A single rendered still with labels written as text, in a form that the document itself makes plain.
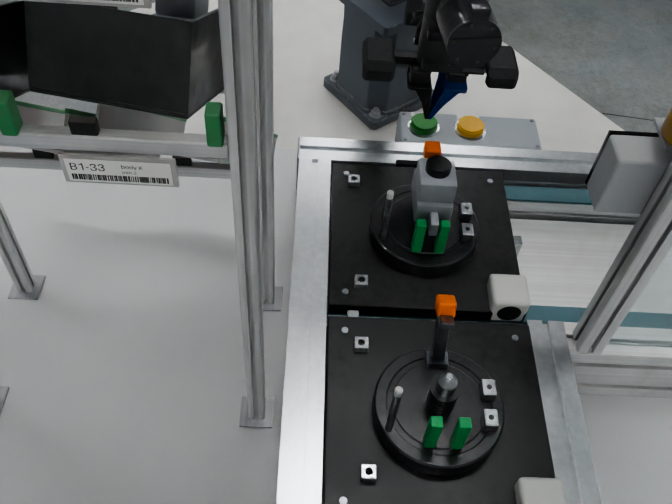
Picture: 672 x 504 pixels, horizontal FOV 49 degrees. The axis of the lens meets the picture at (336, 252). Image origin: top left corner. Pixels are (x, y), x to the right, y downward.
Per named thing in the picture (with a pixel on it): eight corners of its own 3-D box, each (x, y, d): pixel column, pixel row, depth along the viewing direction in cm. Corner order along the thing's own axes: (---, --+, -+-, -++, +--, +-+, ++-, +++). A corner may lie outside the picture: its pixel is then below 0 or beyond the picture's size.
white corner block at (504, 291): (482, 291, 93) (489, 271, 90) (518, 292, 93) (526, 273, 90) (486, 322, 90) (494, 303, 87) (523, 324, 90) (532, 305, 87)
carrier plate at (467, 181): (331, 172, 104) (332, 161, 103) (499, 181, 105) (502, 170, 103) (327, 313, 89) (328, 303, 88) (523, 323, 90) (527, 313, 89)
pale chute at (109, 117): (178, 150, 100) (183, 117, 99) (272, 167, 99) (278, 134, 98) (91, 140, 72) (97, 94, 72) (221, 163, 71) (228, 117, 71)
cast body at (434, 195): (410, 184, 93) (419, 143, 88) (445, 186, 93) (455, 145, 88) (414, 235, 88) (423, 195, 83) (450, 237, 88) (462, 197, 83)
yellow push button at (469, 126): (454, 124, 112) (456, 114, 110) (480, 125, 112) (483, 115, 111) (456, 142, 109) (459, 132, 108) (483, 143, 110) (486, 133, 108)
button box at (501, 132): (394, 139, 117) (399, 109, 112) (525, 146, 117) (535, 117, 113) (395, 171, 112) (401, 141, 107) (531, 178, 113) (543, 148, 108)
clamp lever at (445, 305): (427, 350, 81) (436, 293, 78) (445, 351, 82) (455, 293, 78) (431, 371, 78) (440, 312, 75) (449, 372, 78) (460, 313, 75)
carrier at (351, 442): (327, 324, 88) (333, 260, 79) (525, 333, 89) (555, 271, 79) (321, 528, 73) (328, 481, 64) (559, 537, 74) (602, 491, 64)
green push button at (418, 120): (408, 121, 112) (410, 111, 110) (434, 123, 112) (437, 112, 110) (409, 139, 109) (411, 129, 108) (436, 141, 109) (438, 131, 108)
